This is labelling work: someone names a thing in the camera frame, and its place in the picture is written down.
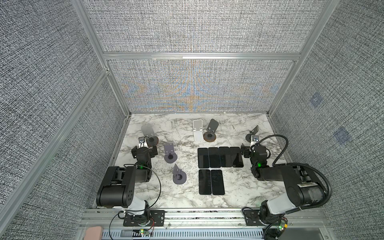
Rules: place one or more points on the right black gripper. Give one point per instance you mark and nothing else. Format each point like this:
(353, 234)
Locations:
(247, 150)

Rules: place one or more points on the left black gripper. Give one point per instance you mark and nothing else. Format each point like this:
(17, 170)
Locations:
(152, 152)

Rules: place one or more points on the phone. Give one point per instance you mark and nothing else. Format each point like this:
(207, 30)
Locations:
(236, 157)
(225, 157)
(205, 183)
(214, 158)
(217, 179)
(203, 158)

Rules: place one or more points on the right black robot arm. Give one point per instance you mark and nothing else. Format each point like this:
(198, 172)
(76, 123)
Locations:
(306, 187)

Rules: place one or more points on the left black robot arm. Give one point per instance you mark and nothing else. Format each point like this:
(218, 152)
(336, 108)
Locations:
(117, 190)

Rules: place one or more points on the right dark round stand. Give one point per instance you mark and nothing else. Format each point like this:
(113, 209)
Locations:
(251, 133)

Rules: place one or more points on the far-left brown round stand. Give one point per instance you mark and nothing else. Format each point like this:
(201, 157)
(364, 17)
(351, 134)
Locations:
(149, 135)

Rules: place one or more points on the second-left grey stand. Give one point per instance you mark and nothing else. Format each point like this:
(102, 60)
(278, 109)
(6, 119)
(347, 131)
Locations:
(170, 155)

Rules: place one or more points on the front-left grey round stand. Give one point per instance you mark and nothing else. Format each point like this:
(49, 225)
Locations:
(179, 176)

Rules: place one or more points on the wooden round phone stand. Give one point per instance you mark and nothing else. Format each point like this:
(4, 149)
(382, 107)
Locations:
(210, 134)

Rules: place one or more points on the white phone stand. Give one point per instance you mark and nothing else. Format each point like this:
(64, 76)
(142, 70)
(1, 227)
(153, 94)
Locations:
(198, 131)

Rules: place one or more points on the pink box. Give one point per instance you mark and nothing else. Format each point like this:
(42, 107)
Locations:
(94, 233)

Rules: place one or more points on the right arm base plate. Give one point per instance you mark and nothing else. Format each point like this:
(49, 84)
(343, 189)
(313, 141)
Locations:
(252, 218)

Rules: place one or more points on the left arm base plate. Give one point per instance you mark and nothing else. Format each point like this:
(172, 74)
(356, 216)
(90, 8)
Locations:
(150, 218)

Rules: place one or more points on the white vented cable tray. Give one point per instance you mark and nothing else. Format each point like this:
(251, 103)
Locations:
(185, 234)

